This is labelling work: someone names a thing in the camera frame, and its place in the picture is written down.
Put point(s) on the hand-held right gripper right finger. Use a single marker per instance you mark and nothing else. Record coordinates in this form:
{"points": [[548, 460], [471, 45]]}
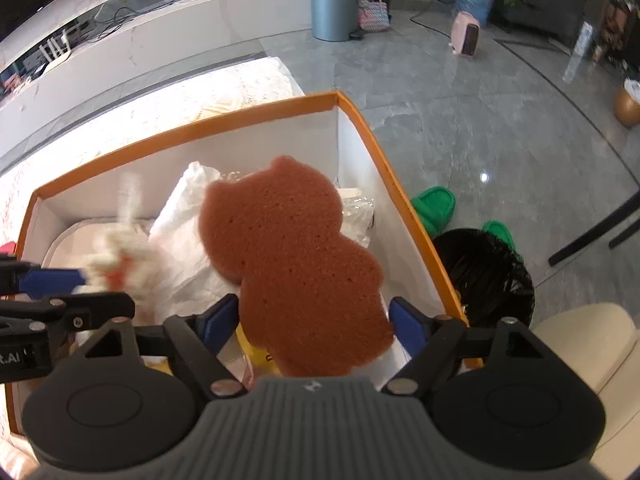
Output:
{"points": [[407, 320]]}

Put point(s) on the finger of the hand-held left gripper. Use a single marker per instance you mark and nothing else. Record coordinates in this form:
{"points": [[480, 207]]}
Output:
{"points": [[50, 281], [95, 307]]}

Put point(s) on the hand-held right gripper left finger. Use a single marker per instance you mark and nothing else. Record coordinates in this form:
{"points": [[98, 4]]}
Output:
{"points": [[220, 320]]}

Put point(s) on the yellow snack packet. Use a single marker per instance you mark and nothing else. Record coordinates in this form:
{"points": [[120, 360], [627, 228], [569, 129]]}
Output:
{"points": [[256, 356]]}

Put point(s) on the cream knitted toy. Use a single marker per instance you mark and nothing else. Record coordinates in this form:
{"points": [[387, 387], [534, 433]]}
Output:
{"points": [[125, 255]]}

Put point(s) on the white paper tissue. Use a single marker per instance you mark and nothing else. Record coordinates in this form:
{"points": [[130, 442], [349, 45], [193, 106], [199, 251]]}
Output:
{"points": [[185, 250]]}

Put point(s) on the brown bear-shaped sponge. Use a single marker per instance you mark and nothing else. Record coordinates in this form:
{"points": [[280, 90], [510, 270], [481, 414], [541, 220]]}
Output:
{"points": [[290, 270]]}

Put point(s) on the clear plastic bag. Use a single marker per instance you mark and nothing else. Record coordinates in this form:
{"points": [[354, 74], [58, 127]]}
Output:
{"points": [[357, 215]]}

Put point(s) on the orange cardboard box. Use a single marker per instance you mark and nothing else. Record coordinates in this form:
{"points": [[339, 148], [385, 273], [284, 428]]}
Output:
{"points": [[360, 170]]}

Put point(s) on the magenta card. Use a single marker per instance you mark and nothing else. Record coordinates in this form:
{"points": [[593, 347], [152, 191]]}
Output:
{"points": [[7, 249]]}

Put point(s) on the black bag-lined waste bin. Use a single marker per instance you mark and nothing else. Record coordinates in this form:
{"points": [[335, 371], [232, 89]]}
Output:
{"points": [[485, 280]]}

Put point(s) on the green slipper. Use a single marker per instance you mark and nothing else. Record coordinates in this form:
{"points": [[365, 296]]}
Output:
{"points": [[502, 237], [435, 207]]}

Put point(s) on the black furniture leg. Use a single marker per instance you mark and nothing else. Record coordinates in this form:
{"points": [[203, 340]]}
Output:
{"points": [[595, 235]]}

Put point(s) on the white router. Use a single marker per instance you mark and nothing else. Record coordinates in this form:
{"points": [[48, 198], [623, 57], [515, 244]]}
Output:
{"points": [[55, 50]]}

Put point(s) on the marble television cabinet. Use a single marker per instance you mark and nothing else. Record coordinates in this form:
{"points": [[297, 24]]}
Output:
{"points": [[175, 35]]}

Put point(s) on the pink heater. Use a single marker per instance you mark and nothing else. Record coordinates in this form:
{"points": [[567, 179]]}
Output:
{"points": [[466, 35]]}

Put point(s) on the gold vase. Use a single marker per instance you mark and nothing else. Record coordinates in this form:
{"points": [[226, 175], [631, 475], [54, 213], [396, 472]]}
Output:
{"points": [[629, 105]]}

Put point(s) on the woven basket bag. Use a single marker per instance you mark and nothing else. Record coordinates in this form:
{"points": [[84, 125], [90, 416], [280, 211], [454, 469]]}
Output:
{"points": [[374, 12]]}

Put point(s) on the blue-grey pedal trash can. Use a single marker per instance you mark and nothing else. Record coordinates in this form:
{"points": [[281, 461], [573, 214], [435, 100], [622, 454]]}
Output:
{"points": [[334, 5]]}

